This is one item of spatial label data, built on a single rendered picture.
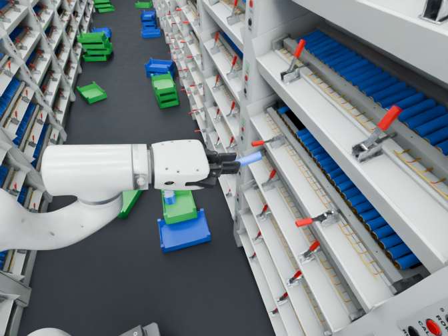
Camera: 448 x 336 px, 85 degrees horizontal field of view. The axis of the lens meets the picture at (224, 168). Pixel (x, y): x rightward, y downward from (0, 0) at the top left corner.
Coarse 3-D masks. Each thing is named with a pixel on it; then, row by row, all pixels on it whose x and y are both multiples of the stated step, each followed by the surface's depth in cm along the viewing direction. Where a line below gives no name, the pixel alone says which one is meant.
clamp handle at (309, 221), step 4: (320, 216) 53; (324, 216) 53; (300, 220) 52; (304, 220) 52; (308, 220) 52; (312, 220) 53; (316, 220) 53; (320, 220) 53; (296, 224) 52; (300, 224) 52; (304, 224) 52; (308, 224) 52
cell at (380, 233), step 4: (380, 228) 49; (384, 228) 49; (388, 228) 48; (392, 228) 48; (376, 232) 49; (380, 232) 48; (384, 232) 48; (388, 232) 48; (392, 232) 48; (376, 236) 49; (380, 236) 48; (384, 236) 48
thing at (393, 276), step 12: (276, 120) 75; (288, 132) 71; (300, 144) 67; (300, 156) 65; (312, 168) 61; (324, 180) 58; (336, 192) 56; (324, 204) 56; (336, 204) 54; (348, 216) 52; (360, 228) 50; (360, 240) 49; (372, 240) 48; (372, 252) 46; (384, 264) 45; (396, 276) 43
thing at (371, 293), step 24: (264, 120) 80; (288, 120) 77; (264, 144) 77; (288, 168) 66; (312, 192) 60; (312, 216) 56; (336, 240) 52; (336, 264) 53; (360, 264) 48; (360, 288) 46; (384, 288) 44; (408, 288) 42
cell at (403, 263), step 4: (404, 256) 45; (408, 256) 45; (412, 256) 44; (396, 260) 45; (400, 260) 45; (404, 260) 44; (408, 260) 44; (412, 260) 44; (416, 260) 44; (400, 264) 44; (404, 264) 44; (408, 264) 44; (412, 264) 44; (404, 268) 44
